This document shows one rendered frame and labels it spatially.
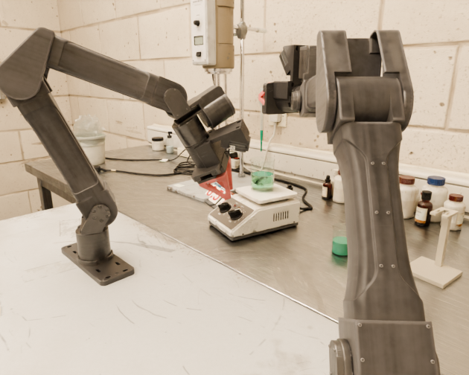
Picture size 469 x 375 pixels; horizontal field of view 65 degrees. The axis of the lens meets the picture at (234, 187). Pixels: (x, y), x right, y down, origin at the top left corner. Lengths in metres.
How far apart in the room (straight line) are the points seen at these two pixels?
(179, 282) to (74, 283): 0.19
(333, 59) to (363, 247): 0.21
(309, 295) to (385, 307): 0.33
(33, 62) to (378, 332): 0.61
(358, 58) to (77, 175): 0.51
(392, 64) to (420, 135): 0.77
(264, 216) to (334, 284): 0.25
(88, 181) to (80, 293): 0.20
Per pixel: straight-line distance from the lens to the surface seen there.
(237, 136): 0.73
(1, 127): 3.03
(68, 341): 0.62
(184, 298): 0.67
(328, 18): 1.35
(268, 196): 0.90
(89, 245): 0.78
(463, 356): 0.64
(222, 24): 1.20
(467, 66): 1.17
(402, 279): 0.37
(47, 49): 0.70
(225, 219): 0.89
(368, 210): 0.38
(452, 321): 0.70
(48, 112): 0.71
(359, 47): 0.50
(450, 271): 0.83
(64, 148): 0.73
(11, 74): 0.70
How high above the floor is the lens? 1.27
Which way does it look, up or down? 17 degrees down
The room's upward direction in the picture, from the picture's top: straight up
